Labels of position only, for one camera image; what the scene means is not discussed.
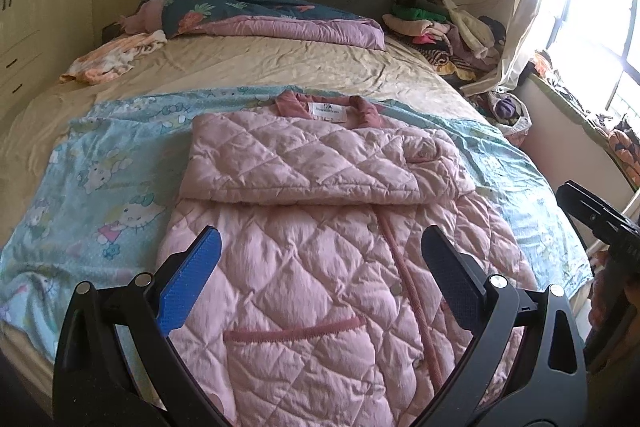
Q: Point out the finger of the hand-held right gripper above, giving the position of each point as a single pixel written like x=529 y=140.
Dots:
x=585 y=204

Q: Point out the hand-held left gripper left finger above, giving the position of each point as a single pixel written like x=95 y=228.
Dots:
x=186 y=277

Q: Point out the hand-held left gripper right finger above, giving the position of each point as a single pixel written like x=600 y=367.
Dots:
x=452 y=279

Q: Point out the pink quilted jacket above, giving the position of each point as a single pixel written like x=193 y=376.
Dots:
x=310 y=207

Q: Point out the white bag of clothes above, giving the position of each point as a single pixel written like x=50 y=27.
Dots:
x=507 y=112

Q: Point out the pile of mixed clothes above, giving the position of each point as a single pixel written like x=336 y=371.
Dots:
x=445 y=27

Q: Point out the orange patterned cloth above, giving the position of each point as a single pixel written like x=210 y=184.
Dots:
x=625 y=152

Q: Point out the dark patterned cloth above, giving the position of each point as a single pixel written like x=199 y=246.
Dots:
x=565 y=87

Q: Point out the light blue cartoon blanket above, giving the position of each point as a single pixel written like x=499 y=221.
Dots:
x=100 y=167

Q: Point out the window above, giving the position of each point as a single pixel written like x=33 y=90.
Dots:
x=595 y=7

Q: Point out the bed with beige sheet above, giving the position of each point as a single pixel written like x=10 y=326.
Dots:
x=260 y=62

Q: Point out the peach and white cloth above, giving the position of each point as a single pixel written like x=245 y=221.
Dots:
x=110 y=59

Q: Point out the pink crumpled garment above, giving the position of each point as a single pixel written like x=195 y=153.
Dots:
x=145 y=16

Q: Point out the dark floral duvet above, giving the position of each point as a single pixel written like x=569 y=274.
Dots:
x=215 y=7

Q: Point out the cream wardrobe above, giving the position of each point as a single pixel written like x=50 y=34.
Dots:
x=35 y=7

